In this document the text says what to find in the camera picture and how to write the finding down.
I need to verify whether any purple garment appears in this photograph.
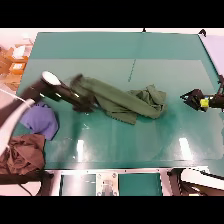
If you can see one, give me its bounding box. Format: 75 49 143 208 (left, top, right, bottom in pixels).
19 101 60 141

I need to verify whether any silver frame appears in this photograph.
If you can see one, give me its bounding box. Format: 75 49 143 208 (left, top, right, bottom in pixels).
43 165 224 197

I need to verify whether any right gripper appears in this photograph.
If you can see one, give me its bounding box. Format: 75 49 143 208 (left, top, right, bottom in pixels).
179 88 210 112

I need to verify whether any brown garment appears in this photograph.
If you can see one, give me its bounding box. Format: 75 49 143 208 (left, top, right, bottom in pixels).
0 133 47 177

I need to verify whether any olive green garment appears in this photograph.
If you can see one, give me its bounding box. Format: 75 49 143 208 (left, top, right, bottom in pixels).
69 73 168 126

